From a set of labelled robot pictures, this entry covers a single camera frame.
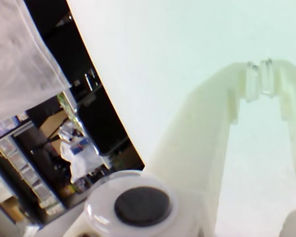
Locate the green patterned packet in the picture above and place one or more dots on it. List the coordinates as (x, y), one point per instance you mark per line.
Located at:
(67, 106)

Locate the brown cardboard box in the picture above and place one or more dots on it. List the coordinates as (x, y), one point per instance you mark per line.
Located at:
(51, 126)

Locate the white plastic bag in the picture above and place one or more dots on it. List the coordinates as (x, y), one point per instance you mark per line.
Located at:
(81, 163)

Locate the shelf unit with boxes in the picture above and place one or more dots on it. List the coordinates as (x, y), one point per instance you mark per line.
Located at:
(27, 172)

